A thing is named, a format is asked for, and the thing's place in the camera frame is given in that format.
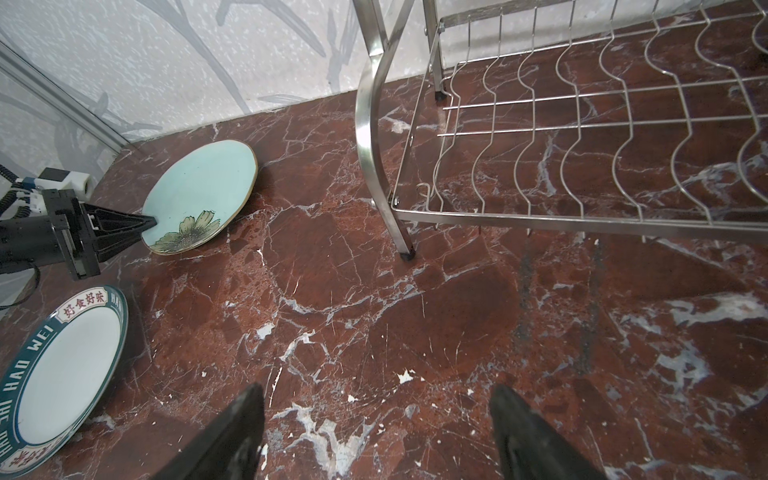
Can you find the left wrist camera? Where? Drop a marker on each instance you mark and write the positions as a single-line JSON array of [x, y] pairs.
[[50, 178]]

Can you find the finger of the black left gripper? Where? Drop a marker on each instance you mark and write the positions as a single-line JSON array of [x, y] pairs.
[[109, 232]]

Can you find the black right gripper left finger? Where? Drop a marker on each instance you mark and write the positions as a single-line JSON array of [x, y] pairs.
[[229, 447]]

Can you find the steel two-tier dish rack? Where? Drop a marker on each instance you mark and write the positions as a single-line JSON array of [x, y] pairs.
[[650, 129]]

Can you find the green rimmed Chinese text plate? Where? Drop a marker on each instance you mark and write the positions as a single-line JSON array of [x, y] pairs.
[[58, 377]]

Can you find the aluminium cage frame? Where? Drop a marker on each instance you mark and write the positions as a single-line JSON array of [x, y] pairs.
[[35, 81]]

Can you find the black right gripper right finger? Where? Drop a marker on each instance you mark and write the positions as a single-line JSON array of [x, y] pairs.
[[528, 446]]

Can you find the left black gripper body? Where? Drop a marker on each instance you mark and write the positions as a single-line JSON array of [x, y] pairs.
[[65, 233]]

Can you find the mint green flower plate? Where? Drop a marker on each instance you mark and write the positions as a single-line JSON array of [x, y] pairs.
[[197, 197]]

